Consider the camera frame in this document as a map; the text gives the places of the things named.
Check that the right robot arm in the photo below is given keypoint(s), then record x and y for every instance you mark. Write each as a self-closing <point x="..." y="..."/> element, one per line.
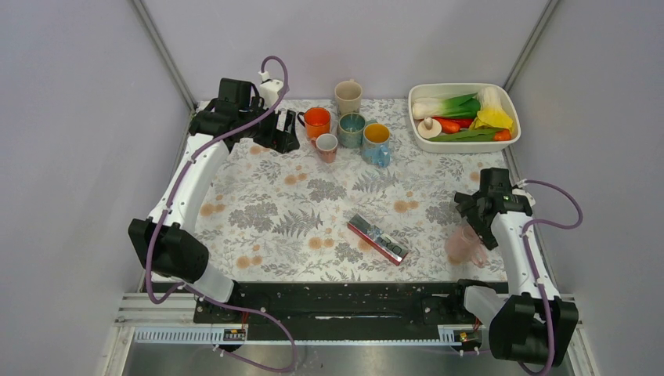
<point x="534" y="324"/>

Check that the red chili toy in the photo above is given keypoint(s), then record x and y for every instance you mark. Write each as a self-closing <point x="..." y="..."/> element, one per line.
<point x="453" y="125"/>

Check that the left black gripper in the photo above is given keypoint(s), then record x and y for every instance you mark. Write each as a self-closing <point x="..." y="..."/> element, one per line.
<point x="283" y="140"/>

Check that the green cucumber toy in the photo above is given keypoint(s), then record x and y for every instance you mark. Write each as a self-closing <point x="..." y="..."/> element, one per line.
<point x="476" y="135"/>

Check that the floral tablecloth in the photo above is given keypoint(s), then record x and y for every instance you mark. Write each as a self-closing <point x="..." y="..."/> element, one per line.
<point x="283" y="217"/>

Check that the green glazed mug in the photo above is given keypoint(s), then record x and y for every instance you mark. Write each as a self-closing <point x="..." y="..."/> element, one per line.
<point x="350" y="130"/>

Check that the cream patterned mug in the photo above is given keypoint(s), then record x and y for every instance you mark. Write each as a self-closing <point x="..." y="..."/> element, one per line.
<point x="348" y="96"/>

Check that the white enoki mushroom toy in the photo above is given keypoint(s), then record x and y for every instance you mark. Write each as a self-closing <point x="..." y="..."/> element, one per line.
<point x="489" y="99"/>

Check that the beige mushroom toy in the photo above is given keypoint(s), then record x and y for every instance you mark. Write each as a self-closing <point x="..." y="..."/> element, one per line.
<point x="429" y="128"/>

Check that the salmon pink mug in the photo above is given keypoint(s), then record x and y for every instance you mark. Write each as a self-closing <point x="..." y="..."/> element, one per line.
<point x="326" y="147"/>

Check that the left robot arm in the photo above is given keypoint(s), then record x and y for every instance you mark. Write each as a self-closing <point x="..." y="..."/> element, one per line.
<point x="164" y="241"/>

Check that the red silver rectangular box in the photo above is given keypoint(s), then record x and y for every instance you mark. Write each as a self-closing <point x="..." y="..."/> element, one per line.
<point x="379" y="240"/>

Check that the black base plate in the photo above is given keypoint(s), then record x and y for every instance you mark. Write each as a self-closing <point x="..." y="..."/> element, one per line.
<point x="352" y="312"/>

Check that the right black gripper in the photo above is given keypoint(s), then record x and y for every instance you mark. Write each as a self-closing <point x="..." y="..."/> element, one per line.
<point x="467" y="207"/>

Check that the blue ceramic cup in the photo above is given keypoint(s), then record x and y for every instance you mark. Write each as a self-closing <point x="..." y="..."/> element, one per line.
<point x="375" y="145"/>

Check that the white rectangular vegetable bin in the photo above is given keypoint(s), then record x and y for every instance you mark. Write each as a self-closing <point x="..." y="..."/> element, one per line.
<point x="449" y="90"/>

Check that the orange mug black handle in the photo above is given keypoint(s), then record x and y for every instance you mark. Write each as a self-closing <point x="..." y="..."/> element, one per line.
<point x="316" y="121"/>

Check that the orange carrot toy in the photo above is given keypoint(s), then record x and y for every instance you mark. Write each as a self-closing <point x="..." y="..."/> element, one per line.
<point x="502" y="136"/>

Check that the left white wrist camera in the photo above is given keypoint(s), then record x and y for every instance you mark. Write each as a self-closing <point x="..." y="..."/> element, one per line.
<point x="269" y="89"/>

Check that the translucent pink pitcher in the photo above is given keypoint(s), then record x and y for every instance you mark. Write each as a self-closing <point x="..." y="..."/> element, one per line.
<point x="464" y="245"/>

